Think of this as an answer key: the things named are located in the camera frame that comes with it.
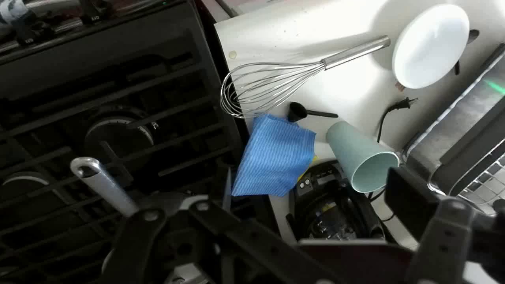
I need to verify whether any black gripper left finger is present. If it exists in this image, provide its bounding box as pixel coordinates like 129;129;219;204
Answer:
99;198;181;284

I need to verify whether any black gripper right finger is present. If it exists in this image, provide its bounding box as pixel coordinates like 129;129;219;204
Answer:
404;198;473;284

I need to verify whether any black gas stove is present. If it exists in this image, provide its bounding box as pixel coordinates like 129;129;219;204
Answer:
0;0;243;284

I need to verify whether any silver toaster oven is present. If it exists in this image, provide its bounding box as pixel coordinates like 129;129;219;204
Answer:
405;43;505;214

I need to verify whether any light green plastic cup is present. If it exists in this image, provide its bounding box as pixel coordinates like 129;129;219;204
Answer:
326;119;400;192

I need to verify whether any black coffee maker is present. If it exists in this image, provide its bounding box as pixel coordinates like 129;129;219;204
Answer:
285;159;388;241

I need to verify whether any blue dish cloth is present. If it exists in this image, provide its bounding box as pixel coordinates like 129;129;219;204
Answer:
232;114;315;196

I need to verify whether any black measuring scoop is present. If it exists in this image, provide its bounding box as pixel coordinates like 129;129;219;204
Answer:
287;102;337;121

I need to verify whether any white round plate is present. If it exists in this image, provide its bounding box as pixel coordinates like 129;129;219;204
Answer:
391;2;470;88

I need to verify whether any steel pot with long handle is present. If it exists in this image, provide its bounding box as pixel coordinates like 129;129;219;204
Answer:
69;155;213;284

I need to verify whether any black power cord plug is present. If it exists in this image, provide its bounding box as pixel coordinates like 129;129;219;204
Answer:
375;97;416;143

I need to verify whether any metal wire whisk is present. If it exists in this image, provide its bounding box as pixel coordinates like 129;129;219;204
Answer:
219;36;389;118

